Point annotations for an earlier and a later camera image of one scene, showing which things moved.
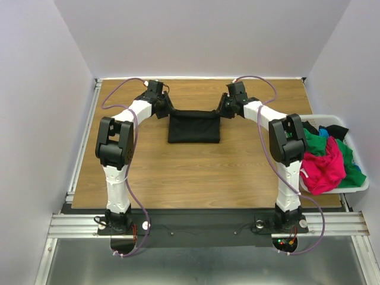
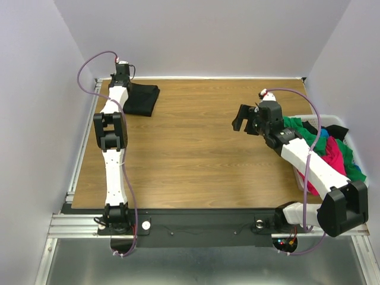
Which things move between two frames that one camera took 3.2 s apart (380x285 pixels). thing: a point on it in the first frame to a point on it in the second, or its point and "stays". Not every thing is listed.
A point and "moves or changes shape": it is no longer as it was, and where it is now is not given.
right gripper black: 224,105 to 251,120
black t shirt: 194,126 moves or changes shape
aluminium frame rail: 73,226 stays
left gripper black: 168,108 to 112,77
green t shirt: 317,145 stays
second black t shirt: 336,131 stays
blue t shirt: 323,132 stays
